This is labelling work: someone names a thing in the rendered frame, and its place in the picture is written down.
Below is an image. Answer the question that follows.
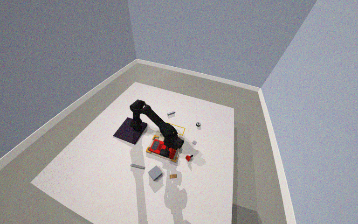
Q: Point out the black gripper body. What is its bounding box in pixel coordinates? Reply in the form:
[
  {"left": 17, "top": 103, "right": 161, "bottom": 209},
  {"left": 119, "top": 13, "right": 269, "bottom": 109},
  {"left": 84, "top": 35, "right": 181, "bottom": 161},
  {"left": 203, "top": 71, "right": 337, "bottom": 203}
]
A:
[{"left": 159, "top": 140, "right": 172, "bottom": 158}]

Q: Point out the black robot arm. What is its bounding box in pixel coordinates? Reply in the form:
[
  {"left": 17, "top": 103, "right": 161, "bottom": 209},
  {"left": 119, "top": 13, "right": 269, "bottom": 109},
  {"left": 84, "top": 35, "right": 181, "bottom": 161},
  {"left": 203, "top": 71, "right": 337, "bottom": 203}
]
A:
[{"left": 130, "top": 99, "right": 184, "bottom": 150}]

